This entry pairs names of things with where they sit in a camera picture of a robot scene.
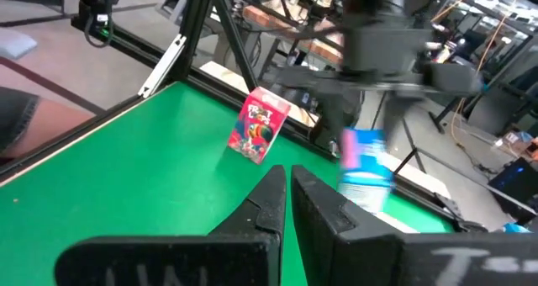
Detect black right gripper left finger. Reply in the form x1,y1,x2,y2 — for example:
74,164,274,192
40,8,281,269
54,164,287,286

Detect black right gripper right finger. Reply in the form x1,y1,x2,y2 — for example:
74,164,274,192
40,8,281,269
291,164,538,286

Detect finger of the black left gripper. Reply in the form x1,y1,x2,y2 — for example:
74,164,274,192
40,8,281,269
321,93,362,152
384,97,417,146

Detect blue Rice Krispies cereal box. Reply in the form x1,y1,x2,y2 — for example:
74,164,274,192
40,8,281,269
337,127,396,215

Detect red Froot Loops cereal box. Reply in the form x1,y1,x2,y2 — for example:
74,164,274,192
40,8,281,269
226,86,292,166

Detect black office chair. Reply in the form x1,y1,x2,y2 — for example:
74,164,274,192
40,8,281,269
466,66,538,135

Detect brown cluttered workbench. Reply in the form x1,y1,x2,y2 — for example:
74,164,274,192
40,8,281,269
243,0,345,64

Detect black laptop with blue light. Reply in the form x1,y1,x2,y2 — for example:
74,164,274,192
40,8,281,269
487,157,538,214

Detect person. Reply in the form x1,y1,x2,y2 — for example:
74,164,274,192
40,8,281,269
0,86,98,166

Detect black aluminium table frame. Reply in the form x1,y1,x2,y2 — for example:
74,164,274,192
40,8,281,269
0,0,476,232

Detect silver aluminium bracket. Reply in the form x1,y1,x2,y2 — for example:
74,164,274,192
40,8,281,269
137,34,187,99

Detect black device with cable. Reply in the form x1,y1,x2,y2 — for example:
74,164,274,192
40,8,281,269
70,0,122,50

